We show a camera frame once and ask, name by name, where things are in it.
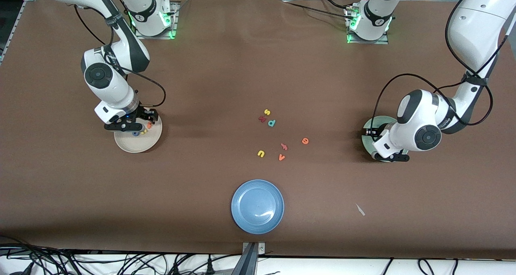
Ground green plate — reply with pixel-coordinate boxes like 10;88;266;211
361;116;410;163

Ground beige plate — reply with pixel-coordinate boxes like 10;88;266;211
114;108;163;153

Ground brown table cover sheet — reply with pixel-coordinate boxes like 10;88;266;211
0;0;516;259

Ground blue plate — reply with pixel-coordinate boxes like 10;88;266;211
231;179;285;235

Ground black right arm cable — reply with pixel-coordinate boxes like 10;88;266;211
74;0;166;107

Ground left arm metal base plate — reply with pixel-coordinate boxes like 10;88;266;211
346;5;390;45

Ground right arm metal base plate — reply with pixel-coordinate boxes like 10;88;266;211
134;1;178;40

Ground looped black floor cable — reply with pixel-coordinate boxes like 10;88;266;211
417;258;460;275

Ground black base cable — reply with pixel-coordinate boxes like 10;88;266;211
281;0;356;21

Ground tangled black cables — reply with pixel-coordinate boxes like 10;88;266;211
0;235;242;275

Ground grey camera stand bracket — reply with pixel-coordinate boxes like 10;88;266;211
241;242;266;275

